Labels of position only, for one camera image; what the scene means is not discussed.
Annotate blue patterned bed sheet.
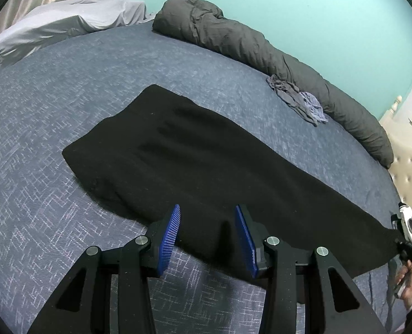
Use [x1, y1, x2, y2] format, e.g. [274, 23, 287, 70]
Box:
[0, 23, 406, 334]

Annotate rolled dark grey duvet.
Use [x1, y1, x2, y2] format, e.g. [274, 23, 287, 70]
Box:
[153, 0, 393, 169]

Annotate white folded garment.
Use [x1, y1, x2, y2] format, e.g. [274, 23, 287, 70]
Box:
[391, 202, 412, 272]

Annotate person's right hand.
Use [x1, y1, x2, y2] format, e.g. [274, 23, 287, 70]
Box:
[394, 264, 412, 310]

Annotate grey crumpled shirt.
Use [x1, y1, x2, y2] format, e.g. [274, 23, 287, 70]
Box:
[266, 74, 318, 126]

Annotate cream tufted headboard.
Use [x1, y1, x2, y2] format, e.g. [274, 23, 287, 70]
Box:
[380, 95, 412, 216]

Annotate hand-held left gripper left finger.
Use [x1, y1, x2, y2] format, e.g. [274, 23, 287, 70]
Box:
[27, 203, 181, 334]

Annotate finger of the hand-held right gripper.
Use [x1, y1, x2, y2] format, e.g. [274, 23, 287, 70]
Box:
[394, 239, 410, 262]

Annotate black fleece pants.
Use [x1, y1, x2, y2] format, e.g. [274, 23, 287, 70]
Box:
[62, 84, 406, 281]

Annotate purple patterned garment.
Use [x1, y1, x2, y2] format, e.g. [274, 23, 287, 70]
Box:
[298, 91, 328, 126]

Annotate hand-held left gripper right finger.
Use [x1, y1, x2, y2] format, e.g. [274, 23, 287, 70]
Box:
[235, 205, 389, 334]

